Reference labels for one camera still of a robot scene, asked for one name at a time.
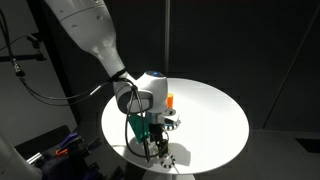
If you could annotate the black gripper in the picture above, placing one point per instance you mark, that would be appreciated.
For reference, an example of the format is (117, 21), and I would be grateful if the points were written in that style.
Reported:
(156, 128)

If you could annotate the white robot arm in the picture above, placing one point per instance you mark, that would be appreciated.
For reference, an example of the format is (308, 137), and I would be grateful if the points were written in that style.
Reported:
(90, 26)

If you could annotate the orange pole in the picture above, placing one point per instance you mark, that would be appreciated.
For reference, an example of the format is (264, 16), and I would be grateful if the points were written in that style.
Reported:
(170, 100)

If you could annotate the grey vertical pole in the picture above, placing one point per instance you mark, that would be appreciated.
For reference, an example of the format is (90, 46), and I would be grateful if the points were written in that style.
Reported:
(167, 35)

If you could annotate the white round table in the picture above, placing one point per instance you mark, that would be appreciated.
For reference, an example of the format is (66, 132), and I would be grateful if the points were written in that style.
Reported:
(213, 131)

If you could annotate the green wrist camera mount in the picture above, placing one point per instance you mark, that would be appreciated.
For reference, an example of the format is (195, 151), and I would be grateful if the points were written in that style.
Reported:
(140, 127)

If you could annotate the blue handled clamp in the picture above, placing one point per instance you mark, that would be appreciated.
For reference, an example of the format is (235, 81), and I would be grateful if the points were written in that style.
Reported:
(68, 139)

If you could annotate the orange handled clamp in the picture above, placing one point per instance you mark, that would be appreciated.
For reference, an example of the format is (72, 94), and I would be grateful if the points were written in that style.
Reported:
(61, 152)

